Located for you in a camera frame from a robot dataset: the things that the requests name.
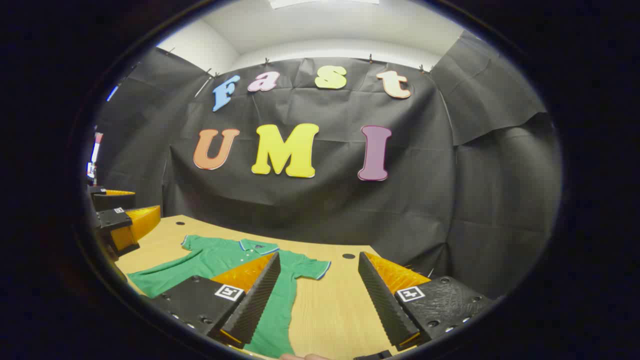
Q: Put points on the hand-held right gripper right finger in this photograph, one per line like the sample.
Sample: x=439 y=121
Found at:
x=382 y=305

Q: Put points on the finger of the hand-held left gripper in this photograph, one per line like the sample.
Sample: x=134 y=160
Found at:
x=112 y=219
x=117 y=201

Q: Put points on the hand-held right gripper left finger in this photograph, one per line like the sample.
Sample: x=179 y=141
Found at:
x=255 y=305

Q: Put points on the green T-shirt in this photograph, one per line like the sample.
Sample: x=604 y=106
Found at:
x=215 y=257

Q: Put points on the computer monitor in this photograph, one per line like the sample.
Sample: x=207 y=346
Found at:
x=94 y=152

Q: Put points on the black backdrop cloth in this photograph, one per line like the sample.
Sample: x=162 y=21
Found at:
x=325 y=210

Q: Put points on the ceiling light panel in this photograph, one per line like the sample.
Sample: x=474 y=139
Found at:
x=325 y=2

